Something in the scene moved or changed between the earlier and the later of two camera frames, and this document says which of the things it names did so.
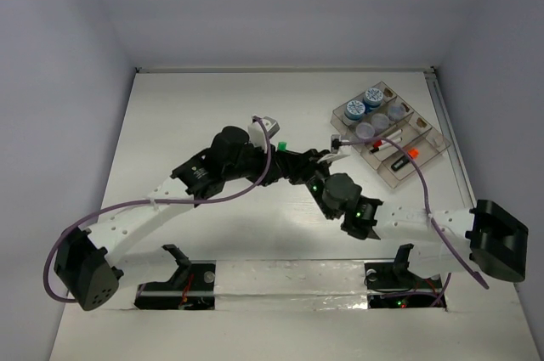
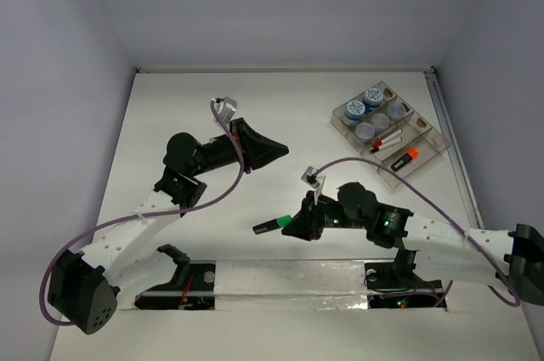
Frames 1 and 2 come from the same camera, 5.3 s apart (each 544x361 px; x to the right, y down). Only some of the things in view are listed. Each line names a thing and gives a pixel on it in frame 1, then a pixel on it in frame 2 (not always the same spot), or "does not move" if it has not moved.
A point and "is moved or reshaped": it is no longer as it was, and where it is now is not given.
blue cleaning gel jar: x=372 y=99 does not move
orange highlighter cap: x=414 y=153 does not move
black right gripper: x=301 y=166 to x=306 y=225
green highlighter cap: x=282 y=145 is moved or reshaped
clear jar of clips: x=365 y=130 does not move
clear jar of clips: x=396 y=112 does not move
